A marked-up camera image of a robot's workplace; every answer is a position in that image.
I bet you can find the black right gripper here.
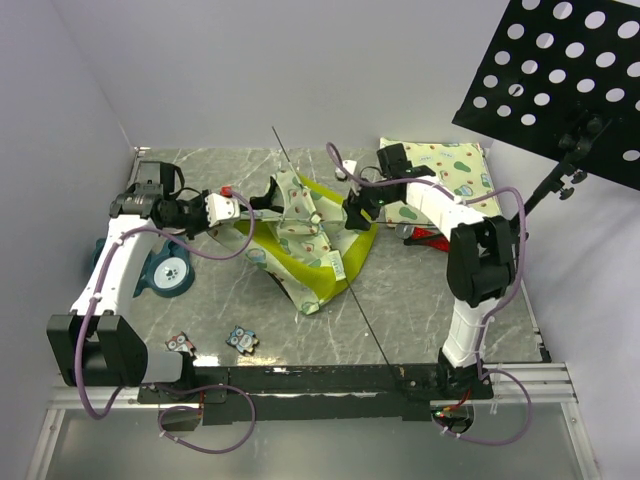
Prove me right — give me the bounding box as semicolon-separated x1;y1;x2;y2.
342;173;398;233

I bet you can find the black tent pole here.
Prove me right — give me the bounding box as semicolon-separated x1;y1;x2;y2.
271;125;401;386
239;212;451;226

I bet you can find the green patterned pet tent fabric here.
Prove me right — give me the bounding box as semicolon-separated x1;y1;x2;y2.
209;169;377;315

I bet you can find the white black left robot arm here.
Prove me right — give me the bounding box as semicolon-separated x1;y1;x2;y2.
47;161;275;402

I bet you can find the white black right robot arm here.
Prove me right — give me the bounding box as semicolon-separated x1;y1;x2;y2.
326;143;516;399

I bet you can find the green patterned tent mat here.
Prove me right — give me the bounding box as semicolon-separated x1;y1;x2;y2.
379;137;502;222

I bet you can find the teal double pet bowl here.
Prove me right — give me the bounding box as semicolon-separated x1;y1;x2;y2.
90;237;196;300

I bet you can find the red glitter microphone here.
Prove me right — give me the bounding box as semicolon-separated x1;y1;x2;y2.
395;224;450;252

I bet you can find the blue owl puzzle piece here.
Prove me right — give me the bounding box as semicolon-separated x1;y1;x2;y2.
226;325;260;355

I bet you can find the red owl puzzle piece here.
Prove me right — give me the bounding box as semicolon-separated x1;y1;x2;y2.
165;331;196;358

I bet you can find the black music stand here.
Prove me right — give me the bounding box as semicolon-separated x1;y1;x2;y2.
452;1;639;211

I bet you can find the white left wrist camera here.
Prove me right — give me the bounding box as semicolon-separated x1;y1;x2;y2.
204;186;241;228

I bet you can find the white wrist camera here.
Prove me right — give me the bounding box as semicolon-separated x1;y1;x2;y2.
204;186;241;228
334;160;361;192

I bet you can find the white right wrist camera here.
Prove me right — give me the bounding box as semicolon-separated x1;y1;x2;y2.
334;160;361;192

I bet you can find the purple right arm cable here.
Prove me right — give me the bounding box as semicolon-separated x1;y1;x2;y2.
325;142;532;446

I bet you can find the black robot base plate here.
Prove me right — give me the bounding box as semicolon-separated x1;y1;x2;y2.
138;364;493;426

